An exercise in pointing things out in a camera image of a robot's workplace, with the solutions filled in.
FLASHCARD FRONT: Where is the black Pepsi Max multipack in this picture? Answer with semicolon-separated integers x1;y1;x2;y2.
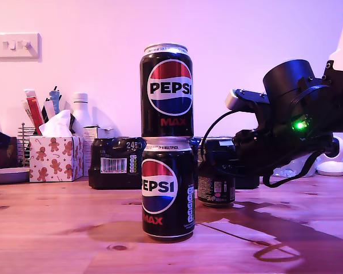
87;136;260;190

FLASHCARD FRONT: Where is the white insulated bottle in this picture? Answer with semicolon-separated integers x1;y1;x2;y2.
70;92;93;138

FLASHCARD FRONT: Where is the white tissue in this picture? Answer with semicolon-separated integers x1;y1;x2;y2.
38;110;73;138

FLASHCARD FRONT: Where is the white wall light switch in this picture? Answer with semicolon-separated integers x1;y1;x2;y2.
0;33;42;61

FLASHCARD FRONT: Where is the small white carton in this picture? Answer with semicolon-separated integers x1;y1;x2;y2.
82;126;114;177

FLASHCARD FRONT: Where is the black Pepsi Max can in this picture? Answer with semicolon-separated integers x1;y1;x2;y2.
139;43;194;138
141;136;195;240
197;138;236;208

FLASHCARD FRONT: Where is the metal wire holder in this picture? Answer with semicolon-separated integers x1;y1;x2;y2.
17;123;42;168

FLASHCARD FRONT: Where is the red and white tube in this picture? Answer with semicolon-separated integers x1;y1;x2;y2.
23;89;45;135

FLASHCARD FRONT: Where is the black and white striped tube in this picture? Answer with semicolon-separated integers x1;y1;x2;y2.
42;98;55;123

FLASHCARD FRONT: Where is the small white round camera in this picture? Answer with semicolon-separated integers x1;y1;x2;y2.
316;136;343;177

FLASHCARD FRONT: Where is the black flat sleeved cable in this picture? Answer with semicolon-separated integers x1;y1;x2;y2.
261;136;341;188

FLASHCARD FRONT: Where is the blue and white tube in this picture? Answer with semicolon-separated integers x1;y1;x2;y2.
48;86;62;115

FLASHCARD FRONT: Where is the large clear water bottle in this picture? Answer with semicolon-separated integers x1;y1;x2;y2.
271;158;318;178

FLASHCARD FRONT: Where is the dark box with red print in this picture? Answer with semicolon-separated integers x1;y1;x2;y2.
0;137;18;171

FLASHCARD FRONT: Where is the white slim packet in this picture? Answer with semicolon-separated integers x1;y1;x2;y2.
22;100;35;125

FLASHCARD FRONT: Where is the grey plate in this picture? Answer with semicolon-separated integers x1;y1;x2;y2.
0;167;30;185

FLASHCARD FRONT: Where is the black round camera cable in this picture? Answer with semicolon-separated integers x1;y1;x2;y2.
199;110;242;172

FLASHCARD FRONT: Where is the gingerbread print tissue box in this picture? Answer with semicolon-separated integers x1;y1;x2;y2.
29;136;84;183

